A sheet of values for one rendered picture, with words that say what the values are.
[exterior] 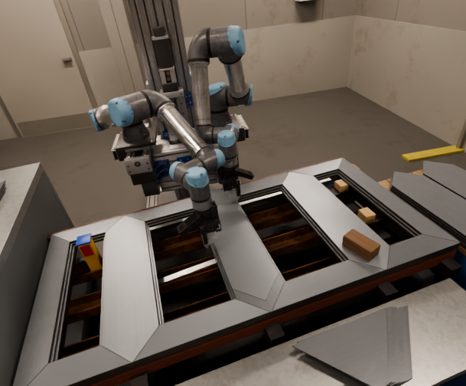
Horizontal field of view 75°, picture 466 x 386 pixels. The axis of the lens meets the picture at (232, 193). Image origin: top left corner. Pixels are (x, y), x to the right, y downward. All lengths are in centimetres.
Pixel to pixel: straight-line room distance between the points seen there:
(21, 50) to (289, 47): 389
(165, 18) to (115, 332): 150
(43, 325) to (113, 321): 24
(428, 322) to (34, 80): 532
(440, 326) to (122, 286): 110
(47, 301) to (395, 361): 117
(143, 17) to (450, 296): 183
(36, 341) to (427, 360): 122
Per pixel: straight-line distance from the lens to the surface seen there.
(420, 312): 128
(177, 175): 112
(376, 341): 112
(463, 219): 155
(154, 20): 185
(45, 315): 130
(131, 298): 119
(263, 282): 112
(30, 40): 538
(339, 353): 108
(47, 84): 547
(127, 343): 109
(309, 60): 558
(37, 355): 122
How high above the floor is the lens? 173
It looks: 35 degrees down
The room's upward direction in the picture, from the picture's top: 7 degrees counter-clockwise
